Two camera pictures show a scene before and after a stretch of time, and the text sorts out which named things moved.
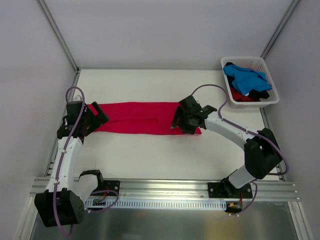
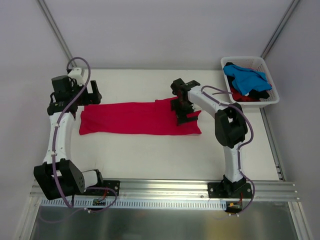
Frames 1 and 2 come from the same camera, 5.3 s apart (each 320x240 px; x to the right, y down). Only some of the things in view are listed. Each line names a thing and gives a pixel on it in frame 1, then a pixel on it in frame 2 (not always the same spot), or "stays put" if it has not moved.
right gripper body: x=184 y=118 -> x=184 y=113
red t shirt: x=238 y=96 stays put
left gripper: x=92 y=117 -> x=92 y=92
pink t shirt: x=144 y=118 stays put
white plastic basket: x=255 y=62 stays put
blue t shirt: x=247 y=80 stays put
